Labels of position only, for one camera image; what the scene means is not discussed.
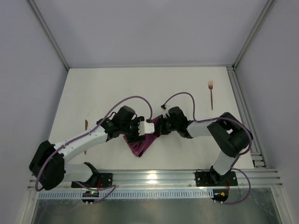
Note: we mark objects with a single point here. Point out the right side aluminium rail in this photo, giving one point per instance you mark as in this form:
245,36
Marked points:
256,149

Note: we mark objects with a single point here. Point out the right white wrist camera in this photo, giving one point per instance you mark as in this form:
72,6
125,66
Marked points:
165,109

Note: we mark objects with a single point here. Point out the copper knife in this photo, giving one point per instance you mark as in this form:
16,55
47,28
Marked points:
86,127

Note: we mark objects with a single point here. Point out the aluminium front rail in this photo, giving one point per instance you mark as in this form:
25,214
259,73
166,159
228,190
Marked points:
184,179

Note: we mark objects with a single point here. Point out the purple cloth napkin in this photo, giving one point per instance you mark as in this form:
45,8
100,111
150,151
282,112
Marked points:
139,144

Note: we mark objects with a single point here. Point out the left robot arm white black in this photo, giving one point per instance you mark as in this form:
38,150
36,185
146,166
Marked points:
51,162

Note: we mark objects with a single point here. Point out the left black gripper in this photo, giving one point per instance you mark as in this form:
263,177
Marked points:
136,130

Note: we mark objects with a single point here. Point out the controller board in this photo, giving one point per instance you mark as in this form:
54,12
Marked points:
90,196
220,196

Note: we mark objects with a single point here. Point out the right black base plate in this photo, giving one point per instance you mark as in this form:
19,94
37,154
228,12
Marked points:
203,178

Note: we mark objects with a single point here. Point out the right corner frame post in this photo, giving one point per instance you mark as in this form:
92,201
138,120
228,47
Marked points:
266,10

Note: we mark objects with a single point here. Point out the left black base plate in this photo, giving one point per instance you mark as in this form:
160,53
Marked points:
105,179

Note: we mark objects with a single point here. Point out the left controller board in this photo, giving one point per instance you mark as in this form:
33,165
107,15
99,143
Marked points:
90,196

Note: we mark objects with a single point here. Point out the aluminium rail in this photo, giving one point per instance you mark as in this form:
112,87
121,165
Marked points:
184,179
256,149

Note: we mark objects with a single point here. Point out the slotted grey cable duct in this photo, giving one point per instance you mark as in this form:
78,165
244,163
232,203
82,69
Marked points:
130,194

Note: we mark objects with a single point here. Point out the left corner frame post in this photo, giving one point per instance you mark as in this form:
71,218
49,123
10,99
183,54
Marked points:
48,33

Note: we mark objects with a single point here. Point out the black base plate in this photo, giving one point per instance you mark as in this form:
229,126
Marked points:
105,179
203,178

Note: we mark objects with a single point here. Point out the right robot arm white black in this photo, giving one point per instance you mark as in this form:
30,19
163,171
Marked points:
229,134

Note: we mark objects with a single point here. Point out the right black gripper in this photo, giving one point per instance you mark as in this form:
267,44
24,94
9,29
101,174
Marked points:
164,126

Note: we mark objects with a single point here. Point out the corner frame post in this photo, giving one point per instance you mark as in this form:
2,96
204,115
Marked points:
266,10
48,33

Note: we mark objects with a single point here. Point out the right controller board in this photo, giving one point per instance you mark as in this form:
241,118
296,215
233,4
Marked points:
220,196

